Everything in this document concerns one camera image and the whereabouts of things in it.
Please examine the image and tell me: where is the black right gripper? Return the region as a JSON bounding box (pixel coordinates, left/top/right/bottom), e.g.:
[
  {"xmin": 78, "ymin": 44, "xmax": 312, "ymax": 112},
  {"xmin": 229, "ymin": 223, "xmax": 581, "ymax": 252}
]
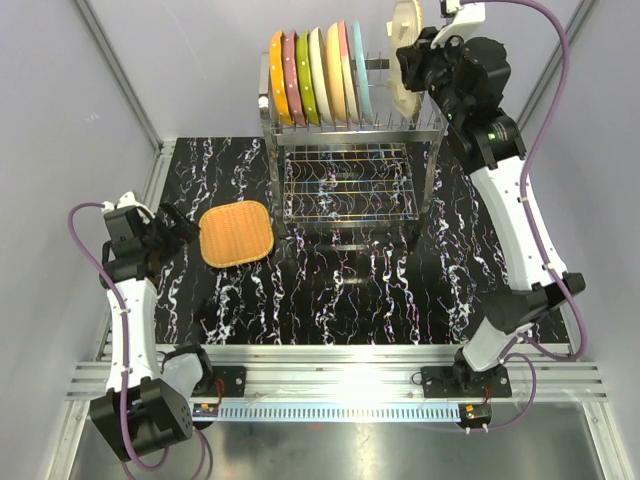
[{"xmin": 396, "ymin": 25, "xmax": 465, "ymax": 124}]

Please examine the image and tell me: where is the woven wicker tray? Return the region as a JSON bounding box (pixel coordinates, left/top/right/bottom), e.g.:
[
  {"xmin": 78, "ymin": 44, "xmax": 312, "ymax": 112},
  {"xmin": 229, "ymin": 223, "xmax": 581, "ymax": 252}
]
[
  {"xmin": 387, "ymin": 0, "xmax": 423, "ymax": 119},
  {"xmin": 199, "ymin": 200, "xmax": 275, "ymax": 269}
]

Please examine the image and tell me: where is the blue and cream plate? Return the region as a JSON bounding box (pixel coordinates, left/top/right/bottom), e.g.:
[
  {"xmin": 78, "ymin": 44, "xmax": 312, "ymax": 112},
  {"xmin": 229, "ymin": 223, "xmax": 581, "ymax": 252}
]
[{"xmin": 351, "ymin": 21, "xmax": 373, "ymax": 124}]

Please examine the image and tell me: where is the pink and cream plate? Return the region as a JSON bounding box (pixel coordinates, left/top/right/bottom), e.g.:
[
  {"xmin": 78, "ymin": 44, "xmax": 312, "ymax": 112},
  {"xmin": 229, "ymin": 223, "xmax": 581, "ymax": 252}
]
[{"xmin": 338, "ymin": 21, "xmax": 360, "ymax": 124}]

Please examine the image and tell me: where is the tan plate with bear drawing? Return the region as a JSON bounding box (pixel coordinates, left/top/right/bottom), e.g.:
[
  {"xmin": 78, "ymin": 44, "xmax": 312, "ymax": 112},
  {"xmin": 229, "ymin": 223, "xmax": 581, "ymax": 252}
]
[{"xmin": 325, "ymin": 23, "xmax": 347, "ymax": 123}]

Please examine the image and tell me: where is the cream plate with drawing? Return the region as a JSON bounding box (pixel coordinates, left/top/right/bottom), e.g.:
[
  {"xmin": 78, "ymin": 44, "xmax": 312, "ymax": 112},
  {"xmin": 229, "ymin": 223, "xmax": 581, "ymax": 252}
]
[{"xmin": 309, "ymin": 27, "xmax": 335, "ymax": 125}]

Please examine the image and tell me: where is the yellow-green dotted plate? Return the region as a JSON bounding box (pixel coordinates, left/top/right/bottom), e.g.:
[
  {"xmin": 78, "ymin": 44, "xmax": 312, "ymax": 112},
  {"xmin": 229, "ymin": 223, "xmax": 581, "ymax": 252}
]
[{"xmin": 295, "ymin": 31, "xmax": 321, "ymax": 126}]

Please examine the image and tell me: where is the pink dotted plate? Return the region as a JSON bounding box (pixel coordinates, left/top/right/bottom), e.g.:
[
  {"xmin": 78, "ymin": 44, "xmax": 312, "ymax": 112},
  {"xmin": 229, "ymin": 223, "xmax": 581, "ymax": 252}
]
[{"xmin": 282, "ymin": 30, "xmax": 306, "ymax": 126}]

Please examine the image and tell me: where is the orange dotted plate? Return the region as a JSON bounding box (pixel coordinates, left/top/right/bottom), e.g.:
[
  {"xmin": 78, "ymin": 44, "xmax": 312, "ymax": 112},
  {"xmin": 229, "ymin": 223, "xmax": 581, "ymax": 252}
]
[{"xmin": 269, "ymin": 30, "xmax": 294, "ymax": 126}]

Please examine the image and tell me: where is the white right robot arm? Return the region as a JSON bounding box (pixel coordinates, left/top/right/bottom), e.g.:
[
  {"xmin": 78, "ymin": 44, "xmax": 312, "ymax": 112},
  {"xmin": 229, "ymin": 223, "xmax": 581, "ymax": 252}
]
[{"xmin": 396, "ymin": 27, "xmax": 586, "ymax": 397}]

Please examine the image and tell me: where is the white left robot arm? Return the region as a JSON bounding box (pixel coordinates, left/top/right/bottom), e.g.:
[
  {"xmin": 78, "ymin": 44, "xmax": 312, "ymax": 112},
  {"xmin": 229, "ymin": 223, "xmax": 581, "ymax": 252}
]
[{"xmin": 89, "ymin": 192, "xmax": 216, "ymax": 463}]

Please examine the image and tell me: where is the stainless steel dish rack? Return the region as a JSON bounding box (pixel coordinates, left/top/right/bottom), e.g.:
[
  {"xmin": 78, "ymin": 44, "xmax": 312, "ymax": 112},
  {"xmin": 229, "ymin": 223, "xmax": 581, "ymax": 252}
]
[{"xmin": 258, "ymin": 54, "xmax": 446, "ymax": 237}]

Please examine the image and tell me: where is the black marble pattern mat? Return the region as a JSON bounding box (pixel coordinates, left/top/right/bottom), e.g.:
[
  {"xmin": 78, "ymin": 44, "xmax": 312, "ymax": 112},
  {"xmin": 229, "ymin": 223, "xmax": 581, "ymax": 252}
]
[{"xmin": 153, "ymin": 148, "xmax": 507, "ymax": 345}]

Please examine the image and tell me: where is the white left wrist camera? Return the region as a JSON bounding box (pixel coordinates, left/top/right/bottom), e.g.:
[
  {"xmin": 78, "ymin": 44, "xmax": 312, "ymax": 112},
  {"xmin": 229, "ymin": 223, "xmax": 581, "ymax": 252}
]
[{"xmin": 101, "ymin": 191, "xmax": 155, "ymax": 223}]

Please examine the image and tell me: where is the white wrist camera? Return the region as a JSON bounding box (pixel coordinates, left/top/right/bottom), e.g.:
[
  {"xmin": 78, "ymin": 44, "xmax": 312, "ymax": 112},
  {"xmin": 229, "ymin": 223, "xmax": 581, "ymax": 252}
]
[
  {"xmin": 101, "ymin": 191, "xmax": 155, "ymax": 223},
  {"xmin": 431, "ymin": 0, "xmax": 486, "ymax": 49}
]

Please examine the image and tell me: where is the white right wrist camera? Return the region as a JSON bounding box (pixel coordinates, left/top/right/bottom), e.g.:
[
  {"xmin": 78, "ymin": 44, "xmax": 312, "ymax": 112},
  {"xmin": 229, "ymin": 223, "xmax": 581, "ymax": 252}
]
[{"xmin": 431, "ymin": 0, "xmax": 486, "ymax": 49}]

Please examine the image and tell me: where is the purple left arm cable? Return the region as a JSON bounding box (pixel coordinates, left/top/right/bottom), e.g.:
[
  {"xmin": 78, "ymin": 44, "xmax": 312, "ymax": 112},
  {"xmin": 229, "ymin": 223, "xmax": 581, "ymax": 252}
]
[{"xmin": 68, "ymin": 202, "xmax": 209, "ymax": 476}]

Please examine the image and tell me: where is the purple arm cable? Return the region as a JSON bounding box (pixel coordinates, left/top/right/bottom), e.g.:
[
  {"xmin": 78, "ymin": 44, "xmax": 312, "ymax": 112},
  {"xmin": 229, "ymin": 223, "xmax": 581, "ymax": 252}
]
[
  {"xmin": 68, "ymin": 202, "xmax": 209, "ymax": 476},
  {"xmin": 414, "ymin": 0, "xmax": 587, "ymax": 434}
]

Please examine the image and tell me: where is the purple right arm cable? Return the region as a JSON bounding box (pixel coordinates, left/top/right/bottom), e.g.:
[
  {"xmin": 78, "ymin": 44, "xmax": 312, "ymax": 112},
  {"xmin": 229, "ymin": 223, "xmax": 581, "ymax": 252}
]
[{"xmin": 414, "ymin": 0, "xmax": 587, "ymax": 434}]

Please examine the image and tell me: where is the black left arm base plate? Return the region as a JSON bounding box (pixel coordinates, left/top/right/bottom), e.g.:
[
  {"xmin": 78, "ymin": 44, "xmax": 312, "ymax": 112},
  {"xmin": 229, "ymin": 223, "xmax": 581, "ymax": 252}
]
[{"xmin": 199, "ymin": 365, "xmax": 247, "ymax": 399}]

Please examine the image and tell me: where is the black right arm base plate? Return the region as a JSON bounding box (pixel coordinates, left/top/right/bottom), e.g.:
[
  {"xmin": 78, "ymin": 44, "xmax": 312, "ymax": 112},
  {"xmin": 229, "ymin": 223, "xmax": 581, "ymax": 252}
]
[{"xmin": 420, "ymin": 363, "xmax": 512, "ymax": 399}]

